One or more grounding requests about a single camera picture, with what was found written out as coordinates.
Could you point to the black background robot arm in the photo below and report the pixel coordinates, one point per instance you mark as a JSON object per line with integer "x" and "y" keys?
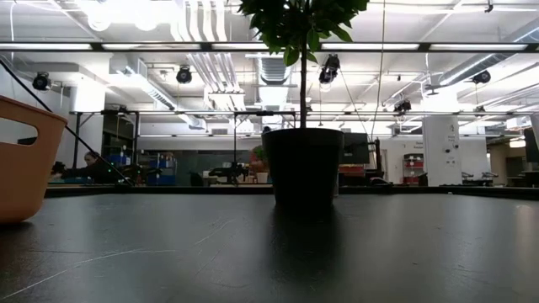
{"x": 229, "y": 171}

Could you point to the orange plastic bin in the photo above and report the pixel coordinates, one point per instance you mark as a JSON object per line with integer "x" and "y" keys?
{"x": 25, "y": 181}

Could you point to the black plant pot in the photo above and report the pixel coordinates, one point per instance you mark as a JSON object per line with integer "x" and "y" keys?
{"x": 303, "y": 168}

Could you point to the black computer monitor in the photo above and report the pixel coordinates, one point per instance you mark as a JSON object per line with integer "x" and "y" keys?
{"x": 532, "y": 145}
{"x": 358, "y": 147}

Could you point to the blue storage bins rack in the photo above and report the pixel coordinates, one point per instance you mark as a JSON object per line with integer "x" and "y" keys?
{"x": 161, "y": 170}

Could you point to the green leafy plant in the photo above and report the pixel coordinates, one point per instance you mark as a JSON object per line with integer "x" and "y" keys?
{"x": 295, "y": 21}

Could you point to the red storage shelf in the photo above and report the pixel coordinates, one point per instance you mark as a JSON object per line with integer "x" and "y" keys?
{"x": 412, "y": 168}

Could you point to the person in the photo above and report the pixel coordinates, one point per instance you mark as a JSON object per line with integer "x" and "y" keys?
{"x": 94, "y": 170}

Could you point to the black background workstation frame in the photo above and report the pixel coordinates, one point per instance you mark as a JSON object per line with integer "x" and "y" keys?
{"x": 122, "y": 113}

